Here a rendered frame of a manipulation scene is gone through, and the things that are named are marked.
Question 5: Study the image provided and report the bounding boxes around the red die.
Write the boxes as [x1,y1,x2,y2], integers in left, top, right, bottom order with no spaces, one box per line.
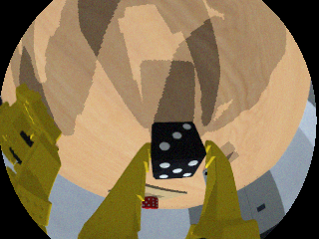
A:
[142,196,159,209]

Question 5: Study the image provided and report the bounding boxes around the tan textured mat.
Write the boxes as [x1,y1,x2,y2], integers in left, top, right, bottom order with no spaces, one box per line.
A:
[145,184,187,201]

